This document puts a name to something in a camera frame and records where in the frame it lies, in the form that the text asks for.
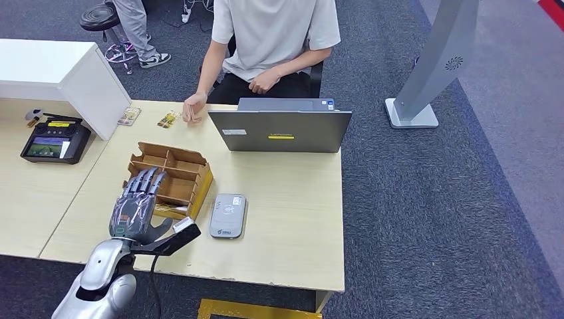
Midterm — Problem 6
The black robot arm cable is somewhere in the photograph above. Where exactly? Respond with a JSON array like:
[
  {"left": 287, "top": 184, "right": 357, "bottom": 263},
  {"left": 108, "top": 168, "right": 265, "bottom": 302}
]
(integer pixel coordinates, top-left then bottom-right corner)
[{"left": 150, "top": 254, "right": 164, "bottom": 319}]

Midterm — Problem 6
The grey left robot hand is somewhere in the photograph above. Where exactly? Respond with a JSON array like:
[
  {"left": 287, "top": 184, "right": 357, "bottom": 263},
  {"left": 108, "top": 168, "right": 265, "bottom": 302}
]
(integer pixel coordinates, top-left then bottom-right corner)
[{"left": 108, "top": 166, "right": 174, "bottom": 246}]

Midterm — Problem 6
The grey laptop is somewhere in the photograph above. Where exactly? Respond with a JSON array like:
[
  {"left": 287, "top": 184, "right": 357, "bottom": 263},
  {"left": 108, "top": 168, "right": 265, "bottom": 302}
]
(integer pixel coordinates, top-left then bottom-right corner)
[{"left": 208, "top": 97, "right": 353, "bottom": 154}]

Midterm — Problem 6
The black office chair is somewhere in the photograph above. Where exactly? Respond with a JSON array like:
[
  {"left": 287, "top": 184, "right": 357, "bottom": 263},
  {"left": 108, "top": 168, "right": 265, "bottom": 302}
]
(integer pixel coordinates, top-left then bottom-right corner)
[{"left": 198, "top": 35, "right": 325, "bottom": 99}]

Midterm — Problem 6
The small grey orange tool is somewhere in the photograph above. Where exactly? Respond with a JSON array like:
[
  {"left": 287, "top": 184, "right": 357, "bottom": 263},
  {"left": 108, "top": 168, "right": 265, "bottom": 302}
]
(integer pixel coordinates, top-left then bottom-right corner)
[{"left": 24, "top": 108, "right": 45, "bottom": 130}]

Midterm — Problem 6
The white cabinet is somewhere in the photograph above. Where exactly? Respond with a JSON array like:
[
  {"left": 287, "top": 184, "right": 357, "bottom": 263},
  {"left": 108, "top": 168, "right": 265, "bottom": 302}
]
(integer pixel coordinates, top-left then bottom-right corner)
[{"left": 0, "top": 39, "right": 132, "bottom": 142}]

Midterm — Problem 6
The small card stack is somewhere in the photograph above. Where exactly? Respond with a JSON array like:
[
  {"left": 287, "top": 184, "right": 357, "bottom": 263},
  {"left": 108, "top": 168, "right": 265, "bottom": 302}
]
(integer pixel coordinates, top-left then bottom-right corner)
[{"left": 117, "top": 106, "right": 142, "bottom": 127}]

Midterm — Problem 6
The purple stool base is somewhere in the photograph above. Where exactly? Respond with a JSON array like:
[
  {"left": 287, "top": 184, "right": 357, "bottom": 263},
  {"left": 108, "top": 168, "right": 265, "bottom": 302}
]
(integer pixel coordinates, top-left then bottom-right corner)
[{"left": 104, "top": 39, "right": 140, "bottom": 76}]

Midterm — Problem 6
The grey kiosk stand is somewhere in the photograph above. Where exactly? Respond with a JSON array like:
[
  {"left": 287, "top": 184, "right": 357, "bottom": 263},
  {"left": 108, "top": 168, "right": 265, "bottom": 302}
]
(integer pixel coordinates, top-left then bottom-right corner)
[{"left": 384, "top": 0, "right": 481, "bottom": 130}]

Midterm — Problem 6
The seated person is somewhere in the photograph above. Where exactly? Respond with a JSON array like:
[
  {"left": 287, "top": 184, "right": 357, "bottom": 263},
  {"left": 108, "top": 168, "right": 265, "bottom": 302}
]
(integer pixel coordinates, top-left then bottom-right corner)
[{"left": 182, "top": 0, "right": 341, "bottom": 124}]

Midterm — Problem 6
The red strip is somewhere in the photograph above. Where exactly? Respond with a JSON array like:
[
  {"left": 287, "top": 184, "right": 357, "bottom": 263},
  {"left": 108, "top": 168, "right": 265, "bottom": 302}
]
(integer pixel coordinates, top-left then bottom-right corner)
[{"left": 538, "top": 0, "right": 564, "bottom": 32}]

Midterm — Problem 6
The cardboard divider box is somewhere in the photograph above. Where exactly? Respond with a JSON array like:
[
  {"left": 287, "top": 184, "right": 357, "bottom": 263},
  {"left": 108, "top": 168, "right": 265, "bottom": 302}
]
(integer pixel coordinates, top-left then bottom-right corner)
[{"left": 125, "top": 142, "right": 215, "bottom": 221}]

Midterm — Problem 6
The background person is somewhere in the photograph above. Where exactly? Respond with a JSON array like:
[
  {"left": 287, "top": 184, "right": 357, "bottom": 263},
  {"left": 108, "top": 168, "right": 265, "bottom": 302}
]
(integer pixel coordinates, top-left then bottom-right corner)
[{"left": 103, "top": 0, "right": 172, "bottom": 70}]

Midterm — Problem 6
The black controller with screen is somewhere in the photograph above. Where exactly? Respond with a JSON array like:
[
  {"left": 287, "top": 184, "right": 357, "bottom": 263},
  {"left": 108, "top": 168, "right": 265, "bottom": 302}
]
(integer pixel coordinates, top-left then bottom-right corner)
[{"left": 19, "top": 114, "right": 92, "bottom": 165}]

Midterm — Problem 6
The person's left hand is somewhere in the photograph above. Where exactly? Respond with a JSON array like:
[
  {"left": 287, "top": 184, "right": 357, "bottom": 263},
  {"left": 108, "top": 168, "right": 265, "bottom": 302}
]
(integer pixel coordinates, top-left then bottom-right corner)
[{"left": 249, "top": 70, "right": 283, "bottom": 96}]

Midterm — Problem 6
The person's right hand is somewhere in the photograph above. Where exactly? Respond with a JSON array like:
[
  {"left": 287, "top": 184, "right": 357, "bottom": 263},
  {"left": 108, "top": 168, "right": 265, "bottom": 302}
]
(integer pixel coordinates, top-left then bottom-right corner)
[{"left": 182, "top": 91, "right": 209, "bottom": 124}]

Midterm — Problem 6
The black round stool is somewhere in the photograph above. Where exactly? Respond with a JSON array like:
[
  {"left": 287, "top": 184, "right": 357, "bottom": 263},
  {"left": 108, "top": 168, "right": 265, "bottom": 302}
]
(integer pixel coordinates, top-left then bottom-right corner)
[{"left": 79, "top": 2, "right": 125, "bottom": 45}]

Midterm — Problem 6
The grey card reader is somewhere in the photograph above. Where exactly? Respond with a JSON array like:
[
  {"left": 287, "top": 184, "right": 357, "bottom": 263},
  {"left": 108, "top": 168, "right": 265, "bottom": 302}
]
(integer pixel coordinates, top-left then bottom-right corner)
[{"left": 208, "top": 193, "right": 247, "bottom": 241}]

